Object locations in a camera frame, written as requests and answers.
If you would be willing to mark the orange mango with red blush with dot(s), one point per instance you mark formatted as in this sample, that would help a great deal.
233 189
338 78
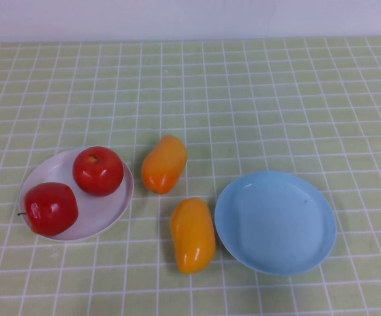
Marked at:
164 164

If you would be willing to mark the red apple with long stem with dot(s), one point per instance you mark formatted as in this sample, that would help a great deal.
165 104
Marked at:
52 209

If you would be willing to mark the white round plate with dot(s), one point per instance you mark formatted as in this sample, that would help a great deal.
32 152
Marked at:
111 204

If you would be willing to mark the green checkered tablecloth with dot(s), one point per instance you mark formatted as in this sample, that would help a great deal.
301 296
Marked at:
275 98

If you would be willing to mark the yellow orange mango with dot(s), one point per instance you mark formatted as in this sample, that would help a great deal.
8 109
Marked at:
191 237

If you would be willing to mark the red apple with yellow top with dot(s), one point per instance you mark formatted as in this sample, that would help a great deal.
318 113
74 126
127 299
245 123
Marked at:
98 172

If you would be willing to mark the light blue round plate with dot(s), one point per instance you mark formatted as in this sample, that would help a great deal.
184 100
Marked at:
275 224

